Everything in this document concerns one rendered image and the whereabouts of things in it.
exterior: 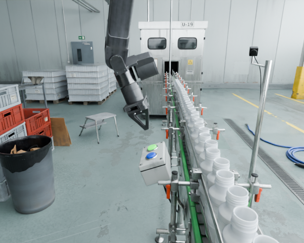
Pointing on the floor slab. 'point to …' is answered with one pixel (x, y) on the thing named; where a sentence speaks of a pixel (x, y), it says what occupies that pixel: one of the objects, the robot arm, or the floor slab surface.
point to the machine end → (185, 26)
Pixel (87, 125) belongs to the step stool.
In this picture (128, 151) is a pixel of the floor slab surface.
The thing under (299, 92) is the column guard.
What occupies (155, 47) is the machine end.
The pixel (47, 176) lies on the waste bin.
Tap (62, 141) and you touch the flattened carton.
